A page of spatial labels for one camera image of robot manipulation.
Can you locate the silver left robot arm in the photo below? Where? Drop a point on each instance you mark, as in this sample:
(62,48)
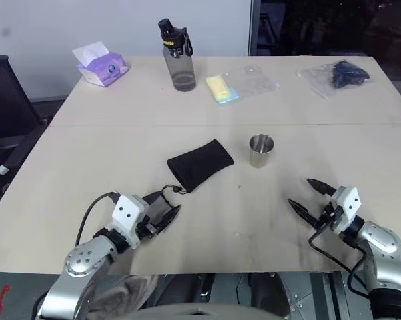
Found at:
(83,260)

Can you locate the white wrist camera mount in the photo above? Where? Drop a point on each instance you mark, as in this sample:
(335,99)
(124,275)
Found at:
(128,213)
(348,200)

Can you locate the black fabric item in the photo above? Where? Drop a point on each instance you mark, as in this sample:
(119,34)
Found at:
(348,75)

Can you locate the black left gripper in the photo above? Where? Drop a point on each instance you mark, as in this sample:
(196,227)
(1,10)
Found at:
(149,229)

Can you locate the purple tissue pack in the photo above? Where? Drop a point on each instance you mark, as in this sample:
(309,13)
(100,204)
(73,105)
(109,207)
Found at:
(101,68)

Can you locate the stainless steel cup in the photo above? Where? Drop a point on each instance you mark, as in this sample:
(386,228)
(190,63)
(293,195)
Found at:
(261,153)

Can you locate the black office chair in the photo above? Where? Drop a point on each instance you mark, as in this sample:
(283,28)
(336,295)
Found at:
(5,100)

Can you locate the grey metal frame plate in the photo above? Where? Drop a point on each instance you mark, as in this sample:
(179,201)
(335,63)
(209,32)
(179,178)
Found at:
(317,295)

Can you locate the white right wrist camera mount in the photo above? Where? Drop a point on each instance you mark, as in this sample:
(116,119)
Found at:
(348,200)

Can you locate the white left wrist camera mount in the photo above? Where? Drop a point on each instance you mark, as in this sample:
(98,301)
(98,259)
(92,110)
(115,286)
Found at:
(128,213)

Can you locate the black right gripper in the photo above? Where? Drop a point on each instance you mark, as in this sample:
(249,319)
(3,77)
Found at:
(331,217)

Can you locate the clear plastic bag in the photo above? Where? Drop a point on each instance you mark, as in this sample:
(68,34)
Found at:
(255,81)
(315,78)

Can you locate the yellow sponge cloth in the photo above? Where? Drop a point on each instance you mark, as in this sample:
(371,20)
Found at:
(217,86)

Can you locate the white power adapter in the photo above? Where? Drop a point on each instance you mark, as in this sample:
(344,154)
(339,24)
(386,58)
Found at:
(2,170)

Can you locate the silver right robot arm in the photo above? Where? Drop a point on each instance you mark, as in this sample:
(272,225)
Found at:
(383,246)

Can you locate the grey water bottle black lid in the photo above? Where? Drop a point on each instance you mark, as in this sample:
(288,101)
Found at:
(180,66)

